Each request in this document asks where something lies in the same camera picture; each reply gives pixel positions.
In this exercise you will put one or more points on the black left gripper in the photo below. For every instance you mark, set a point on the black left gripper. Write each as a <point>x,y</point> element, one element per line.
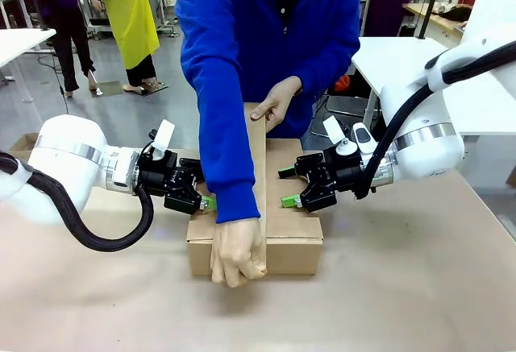
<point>157,175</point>

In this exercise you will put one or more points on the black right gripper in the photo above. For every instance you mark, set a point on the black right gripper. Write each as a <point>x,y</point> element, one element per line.
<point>346,171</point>

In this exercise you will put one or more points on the wide brown tape strip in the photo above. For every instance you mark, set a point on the wide brown tape strip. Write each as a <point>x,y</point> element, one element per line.
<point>258,166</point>

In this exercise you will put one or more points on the large brown cardboard box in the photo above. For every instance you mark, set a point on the large brown cardboard box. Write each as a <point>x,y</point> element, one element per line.
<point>294,255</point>

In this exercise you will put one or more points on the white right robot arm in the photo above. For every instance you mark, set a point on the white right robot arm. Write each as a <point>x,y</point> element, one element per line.
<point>427,154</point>

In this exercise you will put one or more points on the person's right forearm blue sleeve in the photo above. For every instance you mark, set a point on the person's right forearm blue sleeve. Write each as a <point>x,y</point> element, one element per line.
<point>230,158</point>

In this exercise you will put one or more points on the person's left forearm blue sleeve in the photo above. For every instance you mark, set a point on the person's left forearm blue sleeve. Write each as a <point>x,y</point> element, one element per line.
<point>326,78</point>

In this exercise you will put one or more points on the small open cardboard box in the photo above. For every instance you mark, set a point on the small open cardboard box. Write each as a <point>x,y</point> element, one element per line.
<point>24,142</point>

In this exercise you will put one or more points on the person's right hand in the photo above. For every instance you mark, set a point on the person's right hand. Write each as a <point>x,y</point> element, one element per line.
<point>238,251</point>

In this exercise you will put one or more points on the person's left hand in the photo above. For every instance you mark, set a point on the person's left hand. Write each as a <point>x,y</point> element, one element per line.
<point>280,100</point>

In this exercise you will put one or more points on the orange object under table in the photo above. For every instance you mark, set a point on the orange object under table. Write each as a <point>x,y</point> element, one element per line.
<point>343,83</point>

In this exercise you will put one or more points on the dark floor mat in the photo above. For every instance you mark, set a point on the dark floor mat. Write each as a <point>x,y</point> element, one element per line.
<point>153,88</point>

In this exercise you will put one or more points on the person in blue sweater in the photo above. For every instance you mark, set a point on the person in blue sweater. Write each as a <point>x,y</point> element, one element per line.
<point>262,26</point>

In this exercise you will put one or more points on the person in yellow apron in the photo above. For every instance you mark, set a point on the person in yellow apron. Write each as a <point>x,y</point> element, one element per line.
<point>129,13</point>

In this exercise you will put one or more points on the person in purple skirt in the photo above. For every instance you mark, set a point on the person in purple skirt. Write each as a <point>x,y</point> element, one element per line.
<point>387,5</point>

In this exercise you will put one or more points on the person in dark clothes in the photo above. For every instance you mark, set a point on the person in dark clothes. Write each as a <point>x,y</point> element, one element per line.
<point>68,26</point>

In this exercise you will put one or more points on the wooden work table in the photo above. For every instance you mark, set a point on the wooden work table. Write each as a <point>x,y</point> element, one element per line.
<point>439,21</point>

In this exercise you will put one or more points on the white side table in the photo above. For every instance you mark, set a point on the white side table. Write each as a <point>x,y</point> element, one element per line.
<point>20,46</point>

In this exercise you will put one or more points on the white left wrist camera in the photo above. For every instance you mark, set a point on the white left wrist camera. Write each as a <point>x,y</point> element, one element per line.
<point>165,134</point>

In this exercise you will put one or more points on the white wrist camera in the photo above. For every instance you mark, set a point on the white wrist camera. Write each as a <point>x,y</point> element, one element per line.
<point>332,128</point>
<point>165,134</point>

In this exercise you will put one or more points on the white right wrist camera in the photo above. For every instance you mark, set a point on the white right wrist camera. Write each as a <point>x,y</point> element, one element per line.
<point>332,128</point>

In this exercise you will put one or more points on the black metal chair frame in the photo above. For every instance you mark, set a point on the black metal chair frame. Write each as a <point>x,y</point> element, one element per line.
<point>346,104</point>

